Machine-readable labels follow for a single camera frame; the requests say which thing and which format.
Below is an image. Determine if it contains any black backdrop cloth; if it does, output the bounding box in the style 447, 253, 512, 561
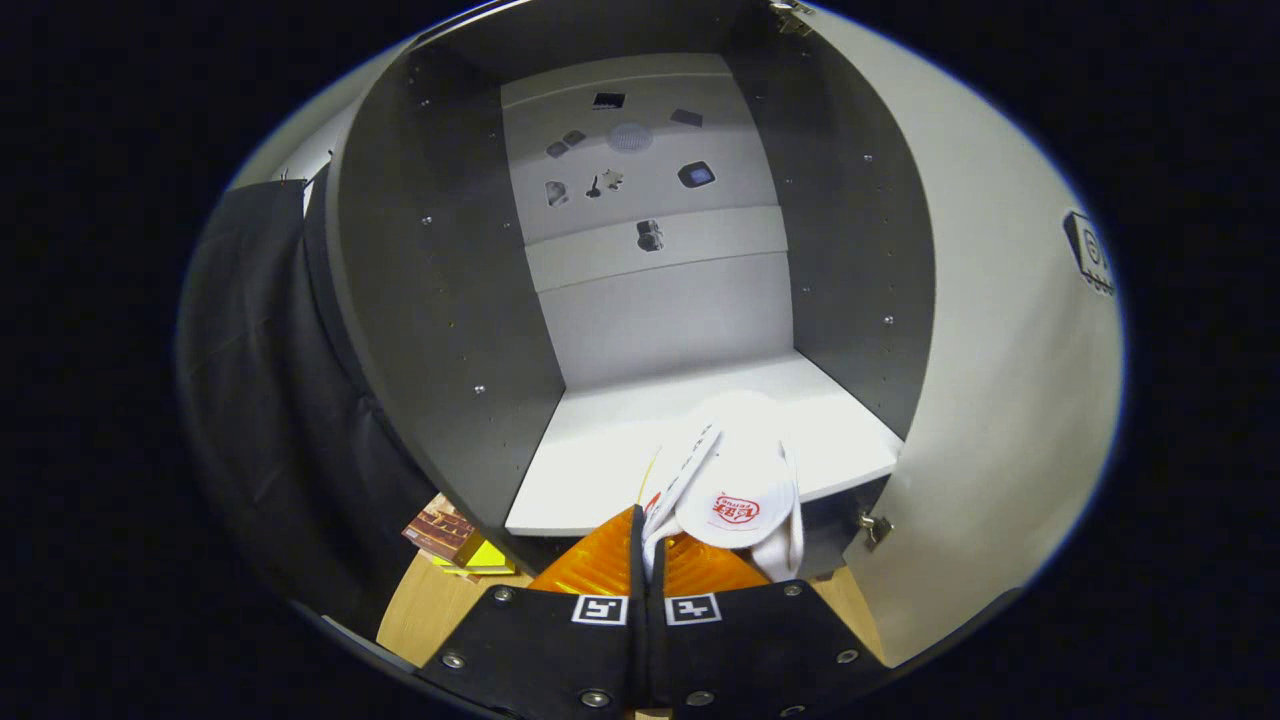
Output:
175, 165, 441, 641

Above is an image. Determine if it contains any white shoe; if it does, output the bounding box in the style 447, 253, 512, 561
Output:
640, 390, 806, 583

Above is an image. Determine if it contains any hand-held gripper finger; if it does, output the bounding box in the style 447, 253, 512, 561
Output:
648, 530, 891, 720
415, 505, 649, 720

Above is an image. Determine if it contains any white cabinet shelf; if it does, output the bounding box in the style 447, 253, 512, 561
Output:
505, 350, 904, 538

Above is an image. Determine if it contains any yellow book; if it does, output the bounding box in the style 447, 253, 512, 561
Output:
432, 535, 519, 578

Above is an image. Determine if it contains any brown book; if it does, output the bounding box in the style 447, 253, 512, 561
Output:
402, 493, 479, 561

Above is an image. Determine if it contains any grey shoe cabinet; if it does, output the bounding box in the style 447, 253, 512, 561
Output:
325, 0, 936, 576

